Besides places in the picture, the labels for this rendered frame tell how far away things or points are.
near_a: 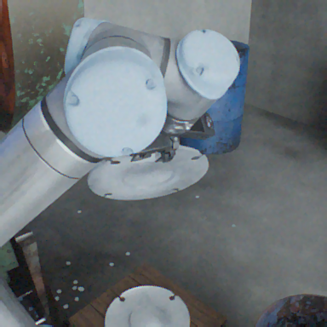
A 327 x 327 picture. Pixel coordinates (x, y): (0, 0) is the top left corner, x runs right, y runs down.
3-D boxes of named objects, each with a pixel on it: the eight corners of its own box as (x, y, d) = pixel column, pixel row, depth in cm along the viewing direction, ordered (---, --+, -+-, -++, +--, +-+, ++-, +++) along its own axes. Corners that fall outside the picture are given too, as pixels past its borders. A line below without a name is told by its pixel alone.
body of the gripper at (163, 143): (118, 125, 60) (133, 93, 49) (162, 117, 63) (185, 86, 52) (129, 165, 58) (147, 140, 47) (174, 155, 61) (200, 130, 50)
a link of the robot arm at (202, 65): (178, 14, 36) (245, 35, 38) (152, 65, 46) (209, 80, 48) (172, 70, 33) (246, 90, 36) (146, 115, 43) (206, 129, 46)
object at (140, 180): (226, 172, 86) (226, 169, 86) (169, 132, 62) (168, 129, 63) (135, 207, 98) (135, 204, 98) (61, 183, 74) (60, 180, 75)
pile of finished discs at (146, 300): (206, 317, 110) (206, 316, 110) (147, 376, 91) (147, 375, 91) (146, 275, 127) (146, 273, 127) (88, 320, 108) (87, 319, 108)
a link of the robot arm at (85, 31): (67, 20, 29) (180, 48, 32) (80, 10, 39) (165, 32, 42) (54, 98, 33) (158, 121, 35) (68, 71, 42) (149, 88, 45)
